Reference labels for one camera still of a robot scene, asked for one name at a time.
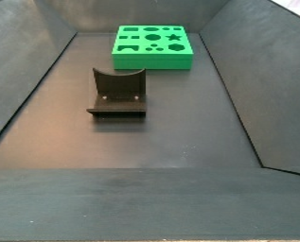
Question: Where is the black curved cradle stand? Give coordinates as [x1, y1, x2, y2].
[85, 69, 147, 115]

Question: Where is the green shape sorter block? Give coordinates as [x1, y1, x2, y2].
[111, 26, 194, 70]

